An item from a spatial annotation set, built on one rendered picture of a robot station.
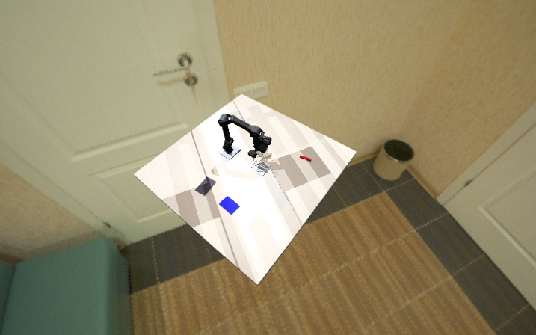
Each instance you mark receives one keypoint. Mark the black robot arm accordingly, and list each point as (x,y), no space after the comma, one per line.
(253,130)

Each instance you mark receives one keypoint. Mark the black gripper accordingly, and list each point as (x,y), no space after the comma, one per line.
(253,153)

